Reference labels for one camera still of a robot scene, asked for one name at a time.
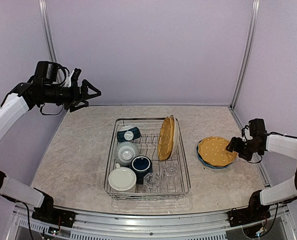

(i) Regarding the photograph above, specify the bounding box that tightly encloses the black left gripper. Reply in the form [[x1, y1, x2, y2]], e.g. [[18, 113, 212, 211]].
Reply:
[[41, 78, 101, 112]]

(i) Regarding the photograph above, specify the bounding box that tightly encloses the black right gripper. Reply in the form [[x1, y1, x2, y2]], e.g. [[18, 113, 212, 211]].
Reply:
[[226, 136, 262, 161]]

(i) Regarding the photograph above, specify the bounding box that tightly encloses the yellow polka dot plate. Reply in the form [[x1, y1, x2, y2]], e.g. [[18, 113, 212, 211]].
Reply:
[[197, 136, 235, 166], [157, 115, 175, 161]]

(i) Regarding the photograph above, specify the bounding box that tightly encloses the blue polka dot plate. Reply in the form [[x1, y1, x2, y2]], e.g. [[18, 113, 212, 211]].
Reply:
[[196, 146, 237, 170]]

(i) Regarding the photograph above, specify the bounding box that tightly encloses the cream bird pattern plate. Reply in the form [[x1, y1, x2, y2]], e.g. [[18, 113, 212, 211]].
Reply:
[[170, 115, 179, 158]]

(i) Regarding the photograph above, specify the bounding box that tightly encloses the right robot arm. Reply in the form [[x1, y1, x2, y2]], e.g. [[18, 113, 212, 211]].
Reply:
[[226, 133, 297, 222]]

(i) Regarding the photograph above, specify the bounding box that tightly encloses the teal white ceramic bowl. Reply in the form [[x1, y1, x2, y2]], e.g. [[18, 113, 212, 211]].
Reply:
[[116, 125, 141, 143]]

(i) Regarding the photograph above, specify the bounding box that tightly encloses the grey striped ceramic bowl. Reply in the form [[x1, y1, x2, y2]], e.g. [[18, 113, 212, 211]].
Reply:
[[114, 141, 140, 167]]

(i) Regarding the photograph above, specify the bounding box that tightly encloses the clear glass right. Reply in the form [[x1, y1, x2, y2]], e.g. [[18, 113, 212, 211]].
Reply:
[[162, 163, 181, 185]]

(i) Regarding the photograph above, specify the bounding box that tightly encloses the clear glass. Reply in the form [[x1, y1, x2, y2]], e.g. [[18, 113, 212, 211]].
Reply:
[[143, 172, 162, 194], [162, 163, 181, 185]]

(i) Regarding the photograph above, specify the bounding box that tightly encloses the dark blue mug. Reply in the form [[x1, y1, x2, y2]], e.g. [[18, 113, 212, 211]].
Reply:
[[129, 155, 153, 185]]

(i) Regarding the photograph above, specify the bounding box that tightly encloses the white ceramic mug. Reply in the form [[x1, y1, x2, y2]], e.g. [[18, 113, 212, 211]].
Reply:
[[108, 163, 137, 193]]

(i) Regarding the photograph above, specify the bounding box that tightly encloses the clear glass left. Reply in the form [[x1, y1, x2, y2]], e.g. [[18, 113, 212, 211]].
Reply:
[[143, 172, 162, 194]]

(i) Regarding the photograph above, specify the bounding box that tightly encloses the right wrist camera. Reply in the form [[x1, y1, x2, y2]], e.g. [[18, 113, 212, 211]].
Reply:
[[248, 118, 267, 138]]

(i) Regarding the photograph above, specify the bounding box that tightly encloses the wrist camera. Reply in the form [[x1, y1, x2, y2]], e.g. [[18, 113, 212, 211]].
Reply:
[[248, 118, 267, 138], [34, 61, 67, 84]]

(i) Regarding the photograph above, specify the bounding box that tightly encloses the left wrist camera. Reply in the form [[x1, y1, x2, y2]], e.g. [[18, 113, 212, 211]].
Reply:
[[34, 61, 67, 84]]

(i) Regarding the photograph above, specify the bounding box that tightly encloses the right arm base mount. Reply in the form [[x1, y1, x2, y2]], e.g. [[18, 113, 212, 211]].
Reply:
[[228, 190, 271, 227]]

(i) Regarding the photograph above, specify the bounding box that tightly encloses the aluminium front rail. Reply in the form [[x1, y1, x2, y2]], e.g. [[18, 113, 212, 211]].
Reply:
[[12, 198, 289, 240]]

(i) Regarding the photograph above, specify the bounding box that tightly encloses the metal wire dish rack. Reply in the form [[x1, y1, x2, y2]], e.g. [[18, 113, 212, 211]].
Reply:
[[103, 117, 191, 200]]

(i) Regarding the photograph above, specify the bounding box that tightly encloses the right aluminium corner post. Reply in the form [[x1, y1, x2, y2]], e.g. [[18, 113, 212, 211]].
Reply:
[[230, 0, 261, 111]]

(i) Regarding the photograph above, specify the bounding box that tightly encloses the aluminium corner post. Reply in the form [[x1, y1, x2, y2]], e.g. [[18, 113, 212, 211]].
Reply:
[[38, 0, 57, 62], [230, 0, 261, 111]]

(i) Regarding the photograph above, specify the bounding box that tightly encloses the left aluminium corner post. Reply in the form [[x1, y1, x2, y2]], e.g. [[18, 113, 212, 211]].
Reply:
[[38, 0, 57, 62]]

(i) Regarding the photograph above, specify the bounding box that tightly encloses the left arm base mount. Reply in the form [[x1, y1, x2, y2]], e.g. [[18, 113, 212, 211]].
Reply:
[[32, 196, 76, 228]]

